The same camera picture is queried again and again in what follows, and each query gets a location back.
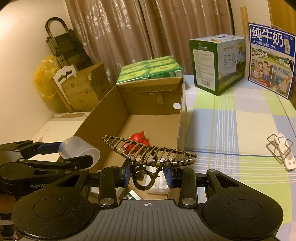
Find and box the metal wire puzzle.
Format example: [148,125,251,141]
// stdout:
[266,133,295,171]

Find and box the small cardboard box with handle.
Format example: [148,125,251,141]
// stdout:
[51,63,113,113]

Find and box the yellow plastic bag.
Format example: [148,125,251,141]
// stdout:
[34,55,60,100]

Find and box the clear plastic cup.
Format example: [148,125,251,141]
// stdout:
[58,136,100,169]

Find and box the brown curtain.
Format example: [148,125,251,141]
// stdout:
[66,1,234,82]

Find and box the red toy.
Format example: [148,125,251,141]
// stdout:
[122,131,150,154]

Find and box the blue milk carton box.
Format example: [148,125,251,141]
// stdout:
[248,23,295,99]

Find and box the white flat box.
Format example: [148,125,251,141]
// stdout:
[32,111,91,163]

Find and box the green milk carton box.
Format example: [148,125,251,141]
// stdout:
[189,34,246,96]

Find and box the black folding step ladder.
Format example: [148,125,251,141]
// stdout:
[45,17,93,71]

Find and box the green packaged carton stack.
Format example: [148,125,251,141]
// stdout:
[116,55,184,84]

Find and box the white Midea remote control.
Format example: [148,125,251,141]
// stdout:
[277,133,295,171]

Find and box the brown cardboard box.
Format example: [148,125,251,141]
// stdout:
[56,76,188,201]

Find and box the checkered bed sheet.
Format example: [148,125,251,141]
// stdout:
[182,74,296,225]

